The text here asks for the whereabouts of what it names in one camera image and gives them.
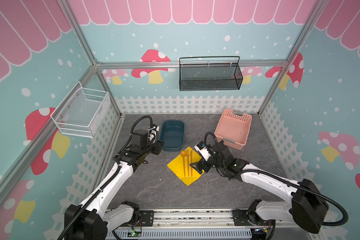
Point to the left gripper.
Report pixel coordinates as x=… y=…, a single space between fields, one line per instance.
x=158 y=145

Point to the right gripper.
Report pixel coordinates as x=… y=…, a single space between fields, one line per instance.
x=204 y=162

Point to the dark teal plastic tub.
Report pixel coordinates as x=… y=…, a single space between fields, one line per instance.
x=172 y=135

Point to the orange plastic spoon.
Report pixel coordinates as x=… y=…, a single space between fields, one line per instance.
x=183 y=155

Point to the orange plastic knife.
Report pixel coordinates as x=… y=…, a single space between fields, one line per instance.
x=190 y=162

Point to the yellow paper napkin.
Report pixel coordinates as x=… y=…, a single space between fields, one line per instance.
x=176 y=166

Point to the orange plastic fork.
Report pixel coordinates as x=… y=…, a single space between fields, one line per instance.
x=187 y=162

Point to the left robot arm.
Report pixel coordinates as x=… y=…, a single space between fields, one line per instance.
x=90 y=220

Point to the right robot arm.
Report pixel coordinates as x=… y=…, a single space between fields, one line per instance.
x=301 y=202

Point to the pink perforated plastic basket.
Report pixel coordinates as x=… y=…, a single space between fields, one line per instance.
x=233 y=128

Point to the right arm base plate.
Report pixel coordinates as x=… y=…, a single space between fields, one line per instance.
x=246 y=217

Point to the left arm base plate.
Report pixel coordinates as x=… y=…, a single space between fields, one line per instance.
x=144 y=219

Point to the aluminium front rail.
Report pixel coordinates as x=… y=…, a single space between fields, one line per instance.
x=192 y=217

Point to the white wire mesh basket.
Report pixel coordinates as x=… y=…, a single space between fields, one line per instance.
x=81 y=112

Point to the black wire mesh basket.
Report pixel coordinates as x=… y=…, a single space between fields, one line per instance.
x=210 y=73

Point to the white slotted cable duct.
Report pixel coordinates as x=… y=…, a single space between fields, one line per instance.
x=185 y=234

